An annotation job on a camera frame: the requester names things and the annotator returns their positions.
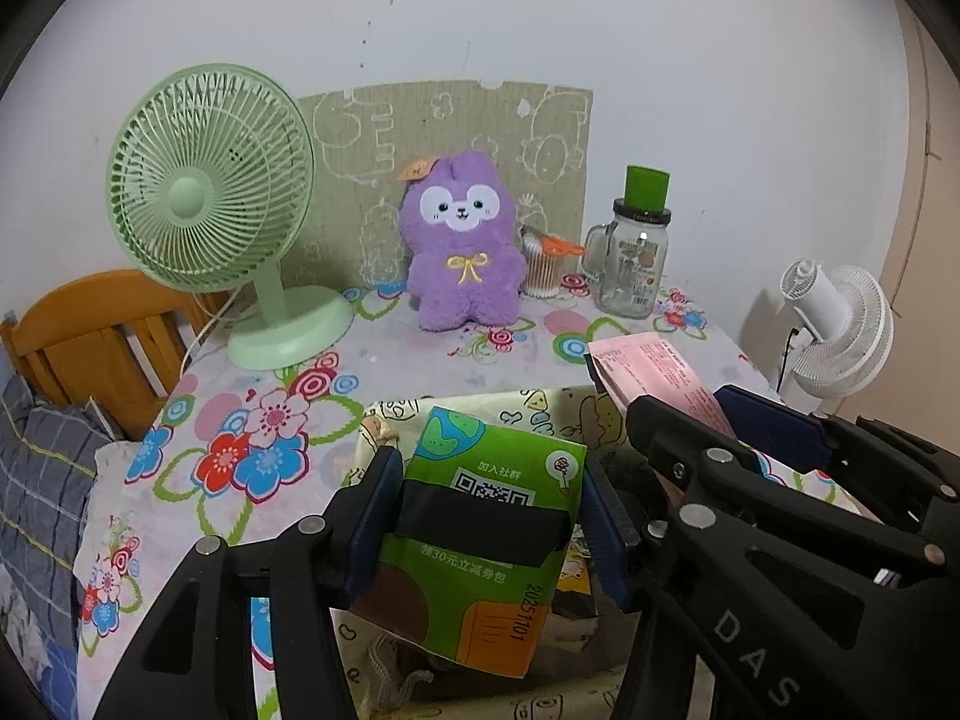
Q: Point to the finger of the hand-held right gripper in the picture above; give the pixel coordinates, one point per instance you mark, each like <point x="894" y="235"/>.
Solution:
<point x="780" y="424"/>
<point x="697" y="442"/>

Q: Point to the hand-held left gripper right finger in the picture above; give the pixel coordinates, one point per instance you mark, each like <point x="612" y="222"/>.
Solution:
<point x="604" y="532"/>

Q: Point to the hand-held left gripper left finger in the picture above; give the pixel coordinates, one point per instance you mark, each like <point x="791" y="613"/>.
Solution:
<point x="371" y="532"/>

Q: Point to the yellow cartoon tissue pack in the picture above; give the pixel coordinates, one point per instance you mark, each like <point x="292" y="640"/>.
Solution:
<point x="574" y="577"/>

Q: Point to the pink tissue packet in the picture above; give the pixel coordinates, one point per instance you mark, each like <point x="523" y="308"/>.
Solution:
<point x="652" y="371"/>

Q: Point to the green tissue packet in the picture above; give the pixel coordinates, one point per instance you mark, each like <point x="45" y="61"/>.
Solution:
<point x="465" y="592"/>

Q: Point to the yellow cartoon storage box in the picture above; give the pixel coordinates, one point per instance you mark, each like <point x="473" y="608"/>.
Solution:
<point x="555" y="420"/>

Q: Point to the white standing fan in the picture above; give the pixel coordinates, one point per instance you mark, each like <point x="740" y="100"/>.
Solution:
<point x="847" y="330"/>

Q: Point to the glass jar mug green lid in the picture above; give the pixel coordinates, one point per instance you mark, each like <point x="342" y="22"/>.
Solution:
<point x="630" y="270"/>

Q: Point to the cotton swab tub orange lid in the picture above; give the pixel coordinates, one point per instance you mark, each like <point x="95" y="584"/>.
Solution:
<point x="541" y="270"/>

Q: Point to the beige door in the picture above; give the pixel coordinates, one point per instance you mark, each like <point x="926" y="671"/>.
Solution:
<point x="930" y="202"/>

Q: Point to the purple plush toy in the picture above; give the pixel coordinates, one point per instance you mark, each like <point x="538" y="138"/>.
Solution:
<point x="465" y="270"/>

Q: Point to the grey plaid pillow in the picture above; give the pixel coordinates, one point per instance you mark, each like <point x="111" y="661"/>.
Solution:
<point x="37" y="510"/>

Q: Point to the blue checked bed sheet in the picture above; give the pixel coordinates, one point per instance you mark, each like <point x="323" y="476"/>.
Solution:
<point x="56" y="690"/>

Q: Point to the wooden bed headboard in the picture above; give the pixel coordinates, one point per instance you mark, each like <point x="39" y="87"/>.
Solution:
<point x="82" y="322"/>

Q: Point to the green desk fan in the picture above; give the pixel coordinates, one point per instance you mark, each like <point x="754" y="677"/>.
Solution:
<point x="199" y="187"/>

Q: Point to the green cartoon patterned board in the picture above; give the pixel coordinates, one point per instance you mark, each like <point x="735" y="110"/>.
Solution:
<point x="420" y="120"/>

